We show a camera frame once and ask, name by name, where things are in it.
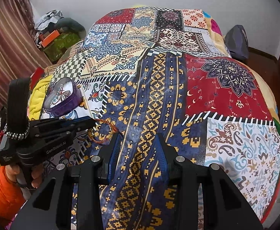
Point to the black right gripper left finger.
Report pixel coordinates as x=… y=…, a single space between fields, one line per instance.
x=50 y=205

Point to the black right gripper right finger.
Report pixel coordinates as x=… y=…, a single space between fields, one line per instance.
x=224 y=206

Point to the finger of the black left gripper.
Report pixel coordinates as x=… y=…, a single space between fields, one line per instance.
x=54 y=126

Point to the purple heart-shaped tin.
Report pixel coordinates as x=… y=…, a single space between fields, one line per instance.
x=63 y=98

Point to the orange sleeve forearm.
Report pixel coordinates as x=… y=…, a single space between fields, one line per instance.
x=11 y=198

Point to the left hand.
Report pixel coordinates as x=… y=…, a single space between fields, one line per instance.
x=32 y=174

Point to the yellow towel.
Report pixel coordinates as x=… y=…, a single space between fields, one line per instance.
x=37 y=98

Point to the red white box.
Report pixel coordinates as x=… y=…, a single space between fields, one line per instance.
x=36 y=76

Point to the green patterned box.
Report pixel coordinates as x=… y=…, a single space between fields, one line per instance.
x=59 y=45

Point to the orange box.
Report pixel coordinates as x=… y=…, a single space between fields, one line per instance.
x=47 y=40

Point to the striped brown curtain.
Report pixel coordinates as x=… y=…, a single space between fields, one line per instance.
x=19 y=55

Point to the patchwork patterned bedspread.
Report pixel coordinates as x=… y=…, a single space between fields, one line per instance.
x=149 y=70

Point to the grey clothes pile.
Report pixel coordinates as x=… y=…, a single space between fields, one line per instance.
x=54 y=20

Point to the dark blue bag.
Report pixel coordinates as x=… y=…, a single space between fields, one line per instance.
x=237 y=43

